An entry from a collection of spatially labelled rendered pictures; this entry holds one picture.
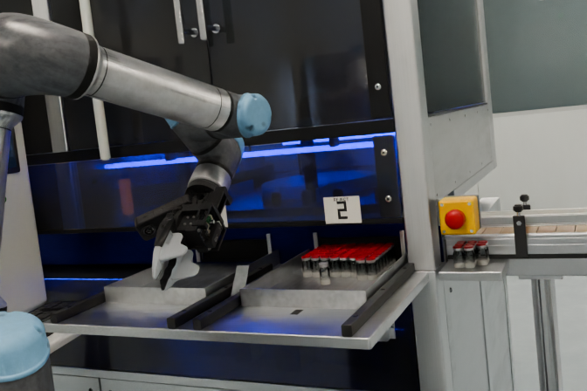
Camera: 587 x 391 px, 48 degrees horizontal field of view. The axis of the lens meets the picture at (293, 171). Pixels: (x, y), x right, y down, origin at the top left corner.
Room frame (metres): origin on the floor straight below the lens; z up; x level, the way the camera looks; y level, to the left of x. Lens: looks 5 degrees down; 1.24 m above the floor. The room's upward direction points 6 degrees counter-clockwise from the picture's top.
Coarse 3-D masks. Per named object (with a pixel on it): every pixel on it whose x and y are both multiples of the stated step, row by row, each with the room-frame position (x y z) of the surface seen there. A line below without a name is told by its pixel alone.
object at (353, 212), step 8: (328, 200) 1.46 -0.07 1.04; (336, 200) 1.46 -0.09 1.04; (344, 200) 1.45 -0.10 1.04; (352, 200) 1.44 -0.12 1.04; (328, 208) 1.46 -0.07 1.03; (336, 208) 1.46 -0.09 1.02; (352, 208) 1.44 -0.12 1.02; (360, 208) 1.43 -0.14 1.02; (328, 216) 1.47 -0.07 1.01; (336, 216) 1.46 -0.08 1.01; (352, 216) 1.44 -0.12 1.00; (360, 216) 1.43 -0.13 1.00
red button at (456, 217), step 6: (450, 210) 1.33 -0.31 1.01; (456, 210) 1.32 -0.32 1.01; (450, 216) 1.32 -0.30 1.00; (456, 216) 1.31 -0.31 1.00; (462, 216) 1.31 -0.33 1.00; (450, 222) 1.32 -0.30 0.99; (456, 222) 1.31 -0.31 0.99; (462, 222) 1.31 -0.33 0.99; (450, 228) 1.32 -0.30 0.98; (456, 228) 1.31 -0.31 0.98
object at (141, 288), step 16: (272, 256) 1.58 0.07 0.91; (144, 272) 1.54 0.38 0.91; (208, 272) 1.59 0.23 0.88; (224, 272) 1.57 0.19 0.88; (112, 288) 1.41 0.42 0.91; (128, 288) 1.39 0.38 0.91; (144, 288) 1.37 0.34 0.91; (160, 288) 1.35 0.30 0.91; (176, 288) 1.34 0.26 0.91; (192, 288) 1.32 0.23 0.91; (208, 288) 1.32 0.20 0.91; (176, 304) 1.34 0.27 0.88
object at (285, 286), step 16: (272, 272) 1.39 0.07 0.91; (288, 272) 1.46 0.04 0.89; (384, 272) 1.27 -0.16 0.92; (240, 288) 1.27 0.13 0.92; (256, 288) 1.32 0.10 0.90; (272, 288) 1.37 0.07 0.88; (288, 288) 1.36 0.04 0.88; (304, 288) 1.35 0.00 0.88; (320, 288) 1.33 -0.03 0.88; (336, 288) 1.32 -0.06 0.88; (352, 288) 1.31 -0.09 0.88; (368, 288) 1.17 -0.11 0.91; (256, 304) 1.26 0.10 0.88; (272, 304) 1.24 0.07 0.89; (288, 304) 1.23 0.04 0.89; (304, 304) 1.21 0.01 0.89; (320, 304) 1.20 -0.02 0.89; (336, 304) 1.19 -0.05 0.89; (352, 304) 1.17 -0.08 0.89
